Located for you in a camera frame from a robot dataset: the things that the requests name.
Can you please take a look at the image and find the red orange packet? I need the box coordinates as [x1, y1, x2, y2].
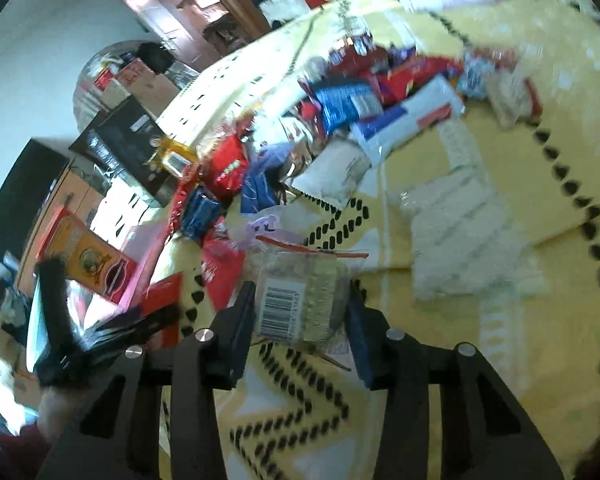
[379, 54, 465, 107]

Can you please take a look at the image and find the blue and white packet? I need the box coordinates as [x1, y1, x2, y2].
[314, 81, 385, 135]

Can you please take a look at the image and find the clear packet with barcode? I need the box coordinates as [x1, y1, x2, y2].
[252, 236, 370, 372]

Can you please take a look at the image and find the cluttered round table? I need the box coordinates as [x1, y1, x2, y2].
[74, 39, 202, 127]

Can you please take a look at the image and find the wooden door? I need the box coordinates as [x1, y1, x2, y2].
[104, 0, 272, 72]

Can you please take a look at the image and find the black carton box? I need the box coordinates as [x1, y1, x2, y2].
[69, 96, 182, 207]

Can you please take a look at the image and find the yellow patterned blanket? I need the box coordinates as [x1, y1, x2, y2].
[155, 0, 600, 480]

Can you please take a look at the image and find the red box with orange label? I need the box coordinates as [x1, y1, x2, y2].
[39, 206, 137, 307]

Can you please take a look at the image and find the clear bag of white snacks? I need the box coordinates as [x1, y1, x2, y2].
[299, 139, 375, 207]

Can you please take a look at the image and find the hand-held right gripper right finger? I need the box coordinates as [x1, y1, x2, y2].
[345, 282, 566, 480]

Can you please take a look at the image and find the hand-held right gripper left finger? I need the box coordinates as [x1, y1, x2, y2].
[37, 281, 257, 480]

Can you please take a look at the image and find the small blue packet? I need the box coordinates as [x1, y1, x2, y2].
[181, 186, 227, 242]

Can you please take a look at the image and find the white packet red blue label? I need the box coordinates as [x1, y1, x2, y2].
[351, 74, 467, 167]

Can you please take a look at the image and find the long red packet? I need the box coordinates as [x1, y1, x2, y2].
[200, 239, 247, 312]

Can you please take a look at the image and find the yellow packet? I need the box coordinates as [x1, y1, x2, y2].
[154, 134, 202, 177]

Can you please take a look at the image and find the shiny red packet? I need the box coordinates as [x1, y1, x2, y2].
[199, 135, 250, 200]

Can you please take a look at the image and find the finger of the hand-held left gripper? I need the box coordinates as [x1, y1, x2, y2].
[77, 304, 182, 353]
[34, 256, 83, 356]

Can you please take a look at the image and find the person's left forearm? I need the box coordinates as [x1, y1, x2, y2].
[0, 390, 78, 480]

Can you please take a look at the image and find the black monitor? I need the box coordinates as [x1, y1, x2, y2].
[0, 137, 72, 265]

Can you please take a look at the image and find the wooden desk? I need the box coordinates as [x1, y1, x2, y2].
[19, 160, 112, 302]

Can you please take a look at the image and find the blue packet with ribbon print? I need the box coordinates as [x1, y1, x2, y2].
[239, 159, 287, 212]

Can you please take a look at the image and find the white plastic bag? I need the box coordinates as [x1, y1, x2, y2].
[256, 0, 312, 30]

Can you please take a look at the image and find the purple packet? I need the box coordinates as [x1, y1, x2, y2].
[242, 211, 283, 242]

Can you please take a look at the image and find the pink box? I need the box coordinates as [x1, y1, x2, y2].
[117, 224, 173, 312]

